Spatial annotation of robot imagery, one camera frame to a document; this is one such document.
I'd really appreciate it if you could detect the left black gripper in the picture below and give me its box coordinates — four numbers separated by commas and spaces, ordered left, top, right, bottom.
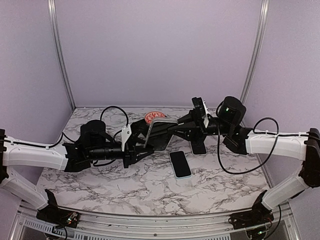
88, 138, 155, 168

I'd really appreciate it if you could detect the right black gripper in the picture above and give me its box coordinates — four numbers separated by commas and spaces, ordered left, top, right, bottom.
166, 108, 233, 147

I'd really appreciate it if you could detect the clear magsafe phone case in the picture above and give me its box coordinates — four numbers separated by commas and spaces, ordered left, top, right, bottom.
144, 117, 178, 148

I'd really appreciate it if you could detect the grey translucent phone case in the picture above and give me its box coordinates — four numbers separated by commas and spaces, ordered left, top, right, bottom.
189, 139, 208, 156

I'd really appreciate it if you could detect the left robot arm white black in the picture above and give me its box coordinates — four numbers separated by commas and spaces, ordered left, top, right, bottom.
0, 119, 154, 223

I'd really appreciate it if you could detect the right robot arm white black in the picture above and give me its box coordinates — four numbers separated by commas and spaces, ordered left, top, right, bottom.
168, 96, 320, 224

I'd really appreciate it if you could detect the red white patterned bowl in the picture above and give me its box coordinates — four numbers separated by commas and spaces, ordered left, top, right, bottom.
144, 111, 166, 125

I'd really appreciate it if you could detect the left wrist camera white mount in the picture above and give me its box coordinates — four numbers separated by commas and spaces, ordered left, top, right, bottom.
120, 124, 132, 152

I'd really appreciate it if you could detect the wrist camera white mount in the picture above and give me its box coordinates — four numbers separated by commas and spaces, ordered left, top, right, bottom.
120, 124, 132, 152
191, 97, 210, 129

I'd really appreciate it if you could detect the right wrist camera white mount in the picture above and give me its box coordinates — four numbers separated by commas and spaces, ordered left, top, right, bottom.
191, 97, 210, 129

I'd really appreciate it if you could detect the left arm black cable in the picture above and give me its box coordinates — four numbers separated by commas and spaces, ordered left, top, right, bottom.
7, 106, 130, 166

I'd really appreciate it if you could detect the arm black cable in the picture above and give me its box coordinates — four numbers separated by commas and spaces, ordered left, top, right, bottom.
7, 106, 130, 166
216, 116, 311, 175

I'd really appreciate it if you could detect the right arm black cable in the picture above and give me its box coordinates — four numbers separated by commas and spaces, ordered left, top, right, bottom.
216, 116, 311, 175

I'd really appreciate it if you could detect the front aluminium rail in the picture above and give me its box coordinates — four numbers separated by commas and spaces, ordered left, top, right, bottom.
8, 201, 301, 240

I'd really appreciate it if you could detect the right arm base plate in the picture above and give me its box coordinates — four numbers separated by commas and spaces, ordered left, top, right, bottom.
228, 210, 274, 230

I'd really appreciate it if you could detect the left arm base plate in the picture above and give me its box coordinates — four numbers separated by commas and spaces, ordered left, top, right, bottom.
36, 208, 80, 228

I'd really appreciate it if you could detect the right aluminium frame post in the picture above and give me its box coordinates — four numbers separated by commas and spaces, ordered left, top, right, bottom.
240, 0, 270, 104

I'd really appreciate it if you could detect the aluminium frame post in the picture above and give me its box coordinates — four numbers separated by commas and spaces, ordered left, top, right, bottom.
240, 0, 270, 104
47, 0, 76, 111

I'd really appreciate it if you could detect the left aluminium frame post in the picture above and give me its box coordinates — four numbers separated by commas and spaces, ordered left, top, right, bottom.
47, 0, 76, 111

